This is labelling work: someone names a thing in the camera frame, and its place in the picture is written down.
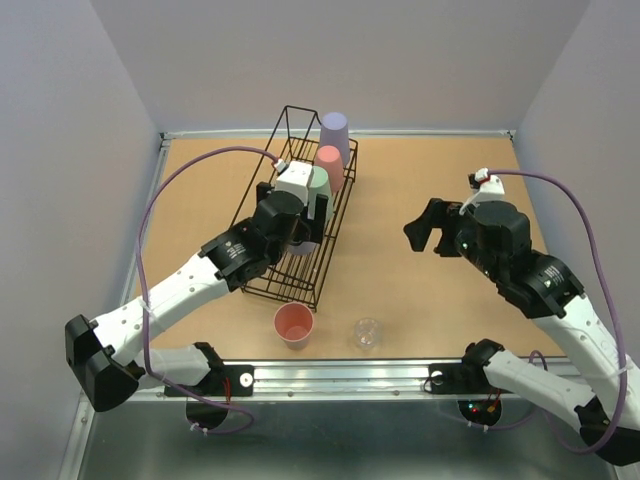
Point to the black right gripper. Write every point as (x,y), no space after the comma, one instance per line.
(447,232)

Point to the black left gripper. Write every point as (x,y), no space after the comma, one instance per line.
(317,218)

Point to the green cup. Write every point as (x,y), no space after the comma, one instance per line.
(320,185)

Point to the black wire dish rack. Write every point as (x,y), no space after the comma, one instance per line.
(300,274)

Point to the pink cup back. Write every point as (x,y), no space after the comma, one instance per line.
(329,158)

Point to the pink cup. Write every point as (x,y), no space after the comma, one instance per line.
(294,323)
(329,158)

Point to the small purple cup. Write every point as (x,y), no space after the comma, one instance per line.
(302,249)

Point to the large purple cup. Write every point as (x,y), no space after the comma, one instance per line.
(334,132)

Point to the clear glass cup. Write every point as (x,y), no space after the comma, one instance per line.
(367,333)

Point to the pink cup front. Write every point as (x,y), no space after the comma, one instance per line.
(294,323)

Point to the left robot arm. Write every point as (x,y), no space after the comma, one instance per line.
(110,355)

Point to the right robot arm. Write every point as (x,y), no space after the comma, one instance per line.
(495,238)

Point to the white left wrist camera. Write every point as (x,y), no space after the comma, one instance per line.
(294,178)

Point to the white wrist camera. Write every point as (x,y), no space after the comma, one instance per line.
(294,178)
(485,187)

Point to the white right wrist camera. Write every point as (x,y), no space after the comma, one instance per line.
(485,187)

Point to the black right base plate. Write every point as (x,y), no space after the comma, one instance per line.
(458,379)

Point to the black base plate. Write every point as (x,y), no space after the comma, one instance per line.
(234,380)
(458,379)

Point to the aluminium mounting rail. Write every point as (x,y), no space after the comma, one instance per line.
(350,382)

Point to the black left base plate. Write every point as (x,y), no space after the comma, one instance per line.
(234,380)

